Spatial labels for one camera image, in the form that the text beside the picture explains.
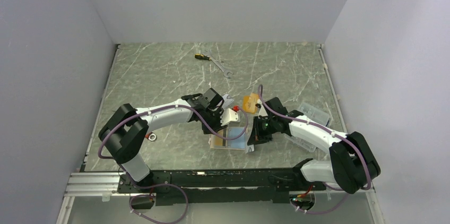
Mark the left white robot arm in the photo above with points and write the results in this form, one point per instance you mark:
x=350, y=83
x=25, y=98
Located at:
x=125, y=131

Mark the red adjustable wrench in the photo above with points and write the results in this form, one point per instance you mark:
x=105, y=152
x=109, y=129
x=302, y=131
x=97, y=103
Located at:
x=151, y=137

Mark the orange credit card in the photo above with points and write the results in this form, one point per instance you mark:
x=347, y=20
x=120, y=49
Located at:
x=250, y=102

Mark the black yellow screwdriver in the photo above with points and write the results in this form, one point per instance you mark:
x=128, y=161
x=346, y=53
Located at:
x=202, y=57

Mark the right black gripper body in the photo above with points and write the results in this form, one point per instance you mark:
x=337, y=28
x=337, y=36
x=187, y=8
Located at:
x=264, y=128

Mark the aluminium frame rail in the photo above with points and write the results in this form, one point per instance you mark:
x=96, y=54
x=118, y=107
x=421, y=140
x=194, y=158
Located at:
x=105, y=185

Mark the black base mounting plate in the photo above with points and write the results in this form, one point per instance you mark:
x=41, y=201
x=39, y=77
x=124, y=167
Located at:
x=276, y=185

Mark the white printed credit card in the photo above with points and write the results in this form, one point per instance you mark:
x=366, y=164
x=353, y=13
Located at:
x=227, y=101

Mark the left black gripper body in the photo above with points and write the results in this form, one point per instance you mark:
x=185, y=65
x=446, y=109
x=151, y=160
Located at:
x=213, y=118

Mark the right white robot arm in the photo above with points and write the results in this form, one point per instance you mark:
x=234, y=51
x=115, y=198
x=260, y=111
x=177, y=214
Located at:
x=351, y=165

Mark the clear plastic screw box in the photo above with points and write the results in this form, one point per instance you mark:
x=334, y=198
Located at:
x=318, y=116

